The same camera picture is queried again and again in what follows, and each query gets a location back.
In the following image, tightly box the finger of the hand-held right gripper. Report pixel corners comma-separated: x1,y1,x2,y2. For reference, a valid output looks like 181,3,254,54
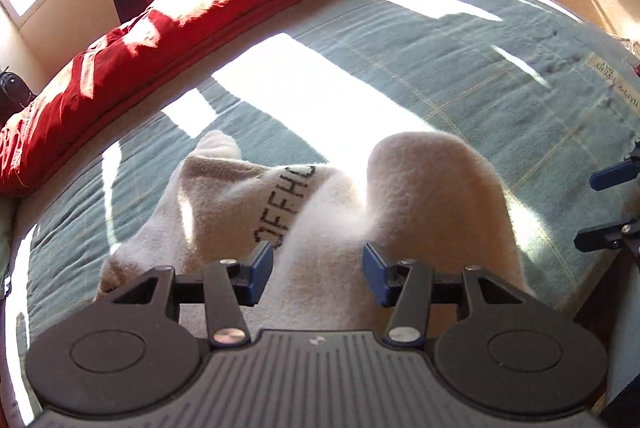
590,157,640,192
574,214,640,265

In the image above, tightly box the red duvet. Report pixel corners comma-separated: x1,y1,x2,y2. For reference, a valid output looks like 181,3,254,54
0,0,435,199

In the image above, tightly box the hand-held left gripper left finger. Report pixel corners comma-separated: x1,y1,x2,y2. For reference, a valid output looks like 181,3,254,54
100,240,274,350

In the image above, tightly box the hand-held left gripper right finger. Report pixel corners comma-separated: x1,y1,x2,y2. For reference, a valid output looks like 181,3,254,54
363,242,538,351

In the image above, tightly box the green plaid blanket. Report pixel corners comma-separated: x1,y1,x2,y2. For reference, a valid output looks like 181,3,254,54
10,0,640,409

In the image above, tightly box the black bag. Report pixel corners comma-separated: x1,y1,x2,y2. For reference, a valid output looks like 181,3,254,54
0,65,38,125

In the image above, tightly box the white fuzzy sweater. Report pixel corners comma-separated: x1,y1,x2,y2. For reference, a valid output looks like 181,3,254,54
95,130,536,344

